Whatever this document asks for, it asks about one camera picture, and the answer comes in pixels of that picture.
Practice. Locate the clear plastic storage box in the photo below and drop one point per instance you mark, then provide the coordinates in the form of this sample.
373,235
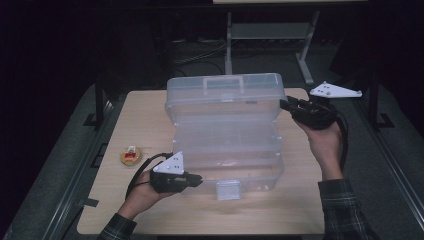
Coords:
230,140

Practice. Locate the aluminium frame rail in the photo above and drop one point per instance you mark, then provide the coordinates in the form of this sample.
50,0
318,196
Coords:
390,160
80,166

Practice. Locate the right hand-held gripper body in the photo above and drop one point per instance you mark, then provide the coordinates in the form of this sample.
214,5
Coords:
320,110

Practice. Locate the grey tape strip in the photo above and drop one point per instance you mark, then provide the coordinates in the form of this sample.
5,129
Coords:
88,202

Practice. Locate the grey metal stand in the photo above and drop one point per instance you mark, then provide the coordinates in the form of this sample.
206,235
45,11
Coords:
266,31

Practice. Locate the person's left hand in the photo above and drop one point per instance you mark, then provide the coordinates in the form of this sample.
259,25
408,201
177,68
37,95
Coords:
141,196

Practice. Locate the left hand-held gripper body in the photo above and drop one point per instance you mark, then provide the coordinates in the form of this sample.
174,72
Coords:
168,173

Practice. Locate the person's right hand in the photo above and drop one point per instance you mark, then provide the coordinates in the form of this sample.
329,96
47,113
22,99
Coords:
321,143

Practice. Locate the black metal post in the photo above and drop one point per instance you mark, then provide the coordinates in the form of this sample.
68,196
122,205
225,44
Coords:
99,100
374,100

